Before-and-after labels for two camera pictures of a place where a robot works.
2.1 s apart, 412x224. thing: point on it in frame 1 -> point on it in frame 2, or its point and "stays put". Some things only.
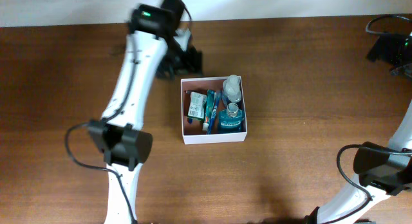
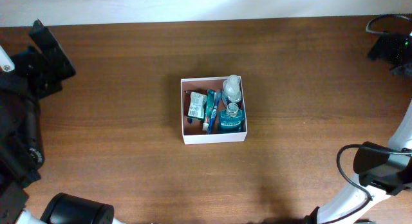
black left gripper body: [181, 62] -> [35, 76]
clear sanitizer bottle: [232, 89] stays put
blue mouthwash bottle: [231, 120] stays put
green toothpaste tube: [210, 100] stays put
